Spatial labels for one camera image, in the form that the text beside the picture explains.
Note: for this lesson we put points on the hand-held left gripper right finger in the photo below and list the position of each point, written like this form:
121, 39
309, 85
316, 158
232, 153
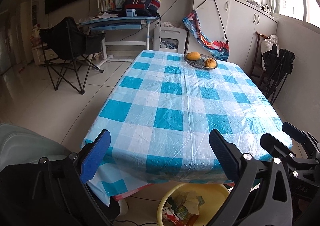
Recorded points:
222, 156

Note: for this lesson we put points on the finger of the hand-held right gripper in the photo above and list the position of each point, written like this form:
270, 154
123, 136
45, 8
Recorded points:
293, 131
271, 144

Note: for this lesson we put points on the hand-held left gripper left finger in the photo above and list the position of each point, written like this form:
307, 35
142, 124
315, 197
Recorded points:
96, 158

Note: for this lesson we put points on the yellow plastic bucket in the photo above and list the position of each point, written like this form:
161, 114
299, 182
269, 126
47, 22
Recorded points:
212, 191

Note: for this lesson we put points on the green red juice carton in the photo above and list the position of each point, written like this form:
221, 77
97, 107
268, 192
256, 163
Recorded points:
183, 213

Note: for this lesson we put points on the blue checkered tablecloth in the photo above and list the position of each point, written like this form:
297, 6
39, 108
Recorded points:
175, 116

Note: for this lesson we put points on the black folded chair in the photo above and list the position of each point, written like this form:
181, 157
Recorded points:
285, 61

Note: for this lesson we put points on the pale green plastic chair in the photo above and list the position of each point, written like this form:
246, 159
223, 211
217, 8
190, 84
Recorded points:
20, 141

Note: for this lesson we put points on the white sack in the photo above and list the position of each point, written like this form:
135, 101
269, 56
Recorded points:
268, 46

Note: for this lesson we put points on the brownish orange mango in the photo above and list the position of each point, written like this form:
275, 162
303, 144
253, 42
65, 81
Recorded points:
210, 62

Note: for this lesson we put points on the dark wooden chair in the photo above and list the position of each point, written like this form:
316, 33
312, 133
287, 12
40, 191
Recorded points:
258, 43

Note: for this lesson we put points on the glass fruit plate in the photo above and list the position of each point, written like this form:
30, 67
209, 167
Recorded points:
197, 63

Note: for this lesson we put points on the yellow mango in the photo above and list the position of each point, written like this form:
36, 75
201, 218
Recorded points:
193, 55

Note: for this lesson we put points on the colourful hanging bag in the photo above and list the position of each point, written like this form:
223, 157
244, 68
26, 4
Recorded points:
217, 51

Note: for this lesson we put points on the white low drawer cabinet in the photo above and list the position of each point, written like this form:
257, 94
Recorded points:
41, 53

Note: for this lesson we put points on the black folding camping chair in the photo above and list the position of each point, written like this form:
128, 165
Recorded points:
67, 38

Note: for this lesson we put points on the small pale shoes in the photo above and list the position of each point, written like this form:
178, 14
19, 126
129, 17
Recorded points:
260, 7

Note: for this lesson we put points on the blue study desk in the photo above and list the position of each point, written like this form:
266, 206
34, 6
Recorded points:
117, 22

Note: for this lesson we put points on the loose white papers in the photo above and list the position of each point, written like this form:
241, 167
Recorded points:
102, 17

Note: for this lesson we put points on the blue pencil sharpener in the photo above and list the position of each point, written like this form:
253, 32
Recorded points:
130, 13

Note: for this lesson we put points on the row of books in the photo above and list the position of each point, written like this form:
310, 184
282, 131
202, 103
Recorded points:
103, 1

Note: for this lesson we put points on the dark striped backpack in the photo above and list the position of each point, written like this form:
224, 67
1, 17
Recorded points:
141, 3

